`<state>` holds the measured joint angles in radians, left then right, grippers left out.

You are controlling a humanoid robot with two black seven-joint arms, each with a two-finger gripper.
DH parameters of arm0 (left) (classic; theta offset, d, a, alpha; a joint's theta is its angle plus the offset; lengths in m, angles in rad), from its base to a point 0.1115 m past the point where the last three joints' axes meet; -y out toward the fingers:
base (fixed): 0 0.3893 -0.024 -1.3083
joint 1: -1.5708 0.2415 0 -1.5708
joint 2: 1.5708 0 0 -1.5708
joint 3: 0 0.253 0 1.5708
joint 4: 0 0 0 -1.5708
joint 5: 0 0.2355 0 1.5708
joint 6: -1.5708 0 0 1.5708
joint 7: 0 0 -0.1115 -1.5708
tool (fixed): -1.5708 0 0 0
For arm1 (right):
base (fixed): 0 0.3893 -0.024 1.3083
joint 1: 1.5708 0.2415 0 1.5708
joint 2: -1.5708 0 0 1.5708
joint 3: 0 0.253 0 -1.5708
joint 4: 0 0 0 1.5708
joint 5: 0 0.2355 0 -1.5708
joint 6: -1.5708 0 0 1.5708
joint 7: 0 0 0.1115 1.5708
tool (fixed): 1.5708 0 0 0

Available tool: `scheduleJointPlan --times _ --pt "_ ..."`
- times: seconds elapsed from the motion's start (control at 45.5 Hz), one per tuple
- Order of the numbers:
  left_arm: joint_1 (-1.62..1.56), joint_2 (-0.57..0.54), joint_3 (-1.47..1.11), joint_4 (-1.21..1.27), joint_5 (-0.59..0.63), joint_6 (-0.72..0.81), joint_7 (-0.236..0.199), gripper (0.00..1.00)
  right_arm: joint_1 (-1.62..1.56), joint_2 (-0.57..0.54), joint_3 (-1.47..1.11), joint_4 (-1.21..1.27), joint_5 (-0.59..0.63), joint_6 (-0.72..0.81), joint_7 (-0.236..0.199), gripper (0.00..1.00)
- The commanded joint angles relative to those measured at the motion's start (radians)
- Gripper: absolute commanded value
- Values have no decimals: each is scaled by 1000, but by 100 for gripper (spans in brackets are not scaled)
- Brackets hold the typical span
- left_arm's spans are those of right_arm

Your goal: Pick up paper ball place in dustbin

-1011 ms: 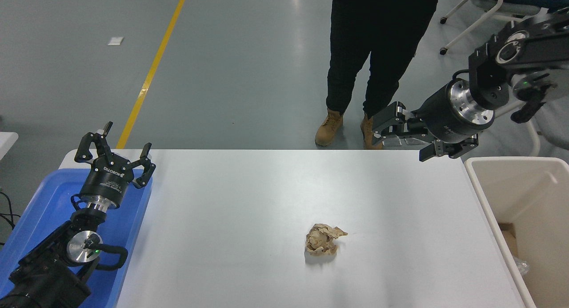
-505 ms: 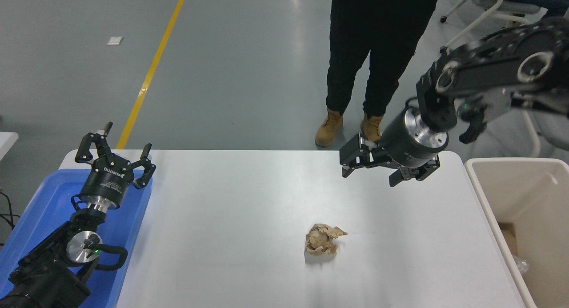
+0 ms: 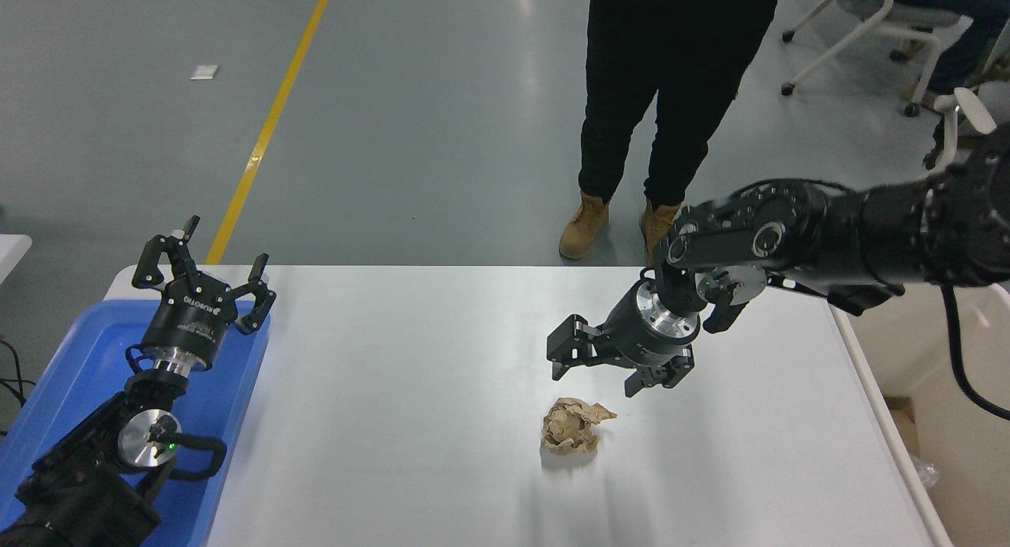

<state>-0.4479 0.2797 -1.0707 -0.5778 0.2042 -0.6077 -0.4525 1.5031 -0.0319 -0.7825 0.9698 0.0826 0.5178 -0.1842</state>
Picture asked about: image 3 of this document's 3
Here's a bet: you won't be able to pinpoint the white wheeled office chair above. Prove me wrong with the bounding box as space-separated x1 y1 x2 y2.
781 0 973 118
923 85 1010 173

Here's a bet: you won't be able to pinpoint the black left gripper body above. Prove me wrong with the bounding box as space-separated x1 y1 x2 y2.
142 271 238 372

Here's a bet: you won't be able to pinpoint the tan paper ball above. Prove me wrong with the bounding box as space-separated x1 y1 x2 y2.
541 397 618 455

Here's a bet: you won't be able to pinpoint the person sitting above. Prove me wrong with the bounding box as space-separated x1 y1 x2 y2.
888 0 1010 106

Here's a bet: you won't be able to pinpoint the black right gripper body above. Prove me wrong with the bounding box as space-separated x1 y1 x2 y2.
601 290 697 372

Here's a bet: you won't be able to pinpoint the large pale bin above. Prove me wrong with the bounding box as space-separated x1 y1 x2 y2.
829 283 1010 547

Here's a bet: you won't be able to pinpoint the black cables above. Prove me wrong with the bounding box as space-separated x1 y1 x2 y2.
0 338 38 437

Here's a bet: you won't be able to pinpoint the clear plastic bag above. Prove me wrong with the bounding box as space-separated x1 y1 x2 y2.
911 456 941 493

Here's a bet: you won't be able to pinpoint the blue plastic tray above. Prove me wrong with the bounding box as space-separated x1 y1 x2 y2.
0 298 271 547

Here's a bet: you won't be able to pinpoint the small white side table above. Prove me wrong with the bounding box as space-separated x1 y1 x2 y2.
0 234 34 283

